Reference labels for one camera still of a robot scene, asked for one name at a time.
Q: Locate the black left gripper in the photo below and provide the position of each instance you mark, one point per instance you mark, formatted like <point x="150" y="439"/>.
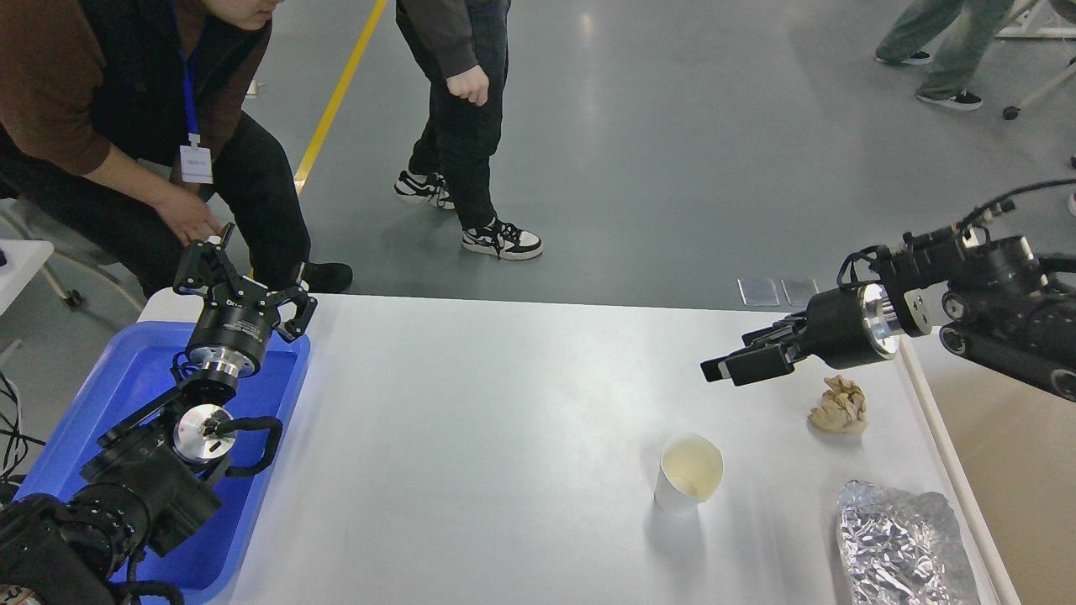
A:
<point x="232" y="329"/>

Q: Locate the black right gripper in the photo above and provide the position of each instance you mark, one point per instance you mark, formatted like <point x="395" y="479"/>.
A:
<point x="844" y="328"/>

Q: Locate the white paper cup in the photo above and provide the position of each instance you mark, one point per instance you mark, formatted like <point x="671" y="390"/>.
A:
<point x="690" y="470"/>

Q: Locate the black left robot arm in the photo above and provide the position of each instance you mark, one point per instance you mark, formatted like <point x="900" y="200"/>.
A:
<point x="151" y="485"/>

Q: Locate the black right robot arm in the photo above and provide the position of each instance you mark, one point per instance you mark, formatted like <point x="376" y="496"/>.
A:
<point x="1008" y="309"/>

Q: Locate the metal floor plate left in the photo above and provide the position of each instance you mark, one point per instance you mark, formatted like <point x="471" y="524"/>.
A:
<point x="761" y="293"/>

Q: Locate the metal floor plate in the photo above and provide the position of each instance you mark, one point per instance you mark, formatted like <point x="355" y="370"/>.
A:
<point x="761" y="293"/>
<point x="798" y="292"/>

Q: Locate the metal floor plate right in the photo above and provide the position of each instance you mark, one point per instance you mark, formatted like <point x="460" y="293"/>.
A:
<point x="798" y="292"/>

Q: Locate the crumpled brown paper ball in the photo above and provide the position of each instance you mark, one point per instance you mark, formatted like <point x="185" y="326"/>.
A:
<point x="841" y="409"/>

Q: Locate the person in brown shirt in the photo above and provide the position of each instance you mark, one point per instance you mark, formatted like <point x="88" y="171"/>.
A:
<point x="122" y="118"/>

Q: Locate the small white side table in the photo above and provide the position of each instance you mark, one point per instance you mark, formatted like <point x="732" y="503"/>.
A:
<point x="24" y="259"/>

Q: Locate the crumpled aluminium foil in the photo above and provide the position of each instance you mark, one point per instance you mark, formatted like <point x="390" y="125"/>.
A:
<point x="898" y="547"/>

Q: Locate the beige plastic bin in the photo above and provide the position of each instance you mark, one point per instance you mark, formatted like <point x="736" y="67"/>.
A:
<point x="1011" y="449"/>

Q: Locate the blue plastic tray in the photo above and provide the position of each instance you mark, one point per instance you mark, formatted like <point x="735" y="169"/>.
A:
<point x="135" y="368"/>

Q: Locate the person in dark jeans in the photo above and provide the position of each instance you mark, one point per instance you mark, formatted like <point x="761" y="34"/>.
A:
<point x="462" y="48"/>

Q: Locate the person in green trousers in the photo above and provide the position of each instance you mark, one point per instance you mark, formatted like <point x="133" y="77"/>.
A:
<point x="950" y="38"/>

